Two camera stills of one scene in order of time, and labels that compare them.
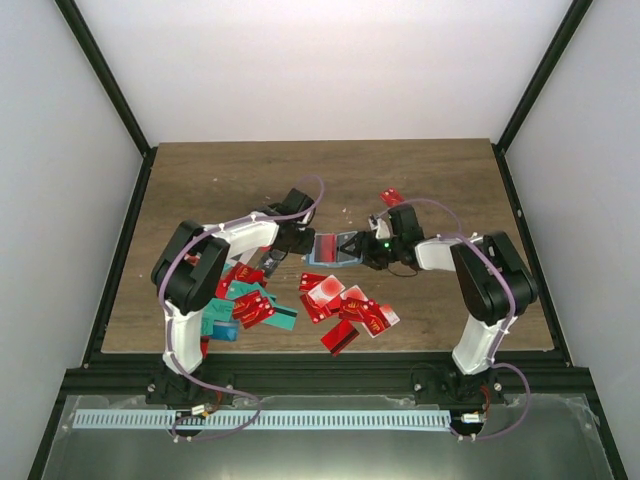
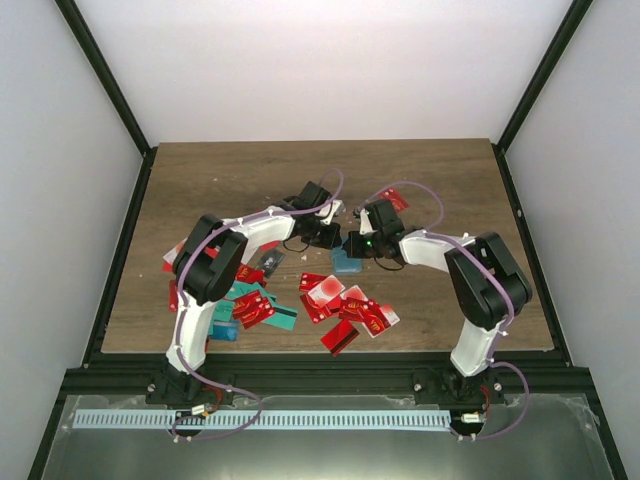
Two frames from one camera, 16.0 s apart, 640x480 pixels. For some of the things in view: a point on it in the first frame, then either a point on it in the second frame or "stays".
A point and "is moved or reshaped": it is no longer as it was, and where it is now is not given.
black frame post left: [112, 93] stays
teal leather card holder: [327, 250] is moved or reshaped
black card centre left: [271, 261] stays
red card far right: [391, 196] stays
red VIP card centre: [310, 280] stays
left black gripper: [305, 248] to [331, 240]
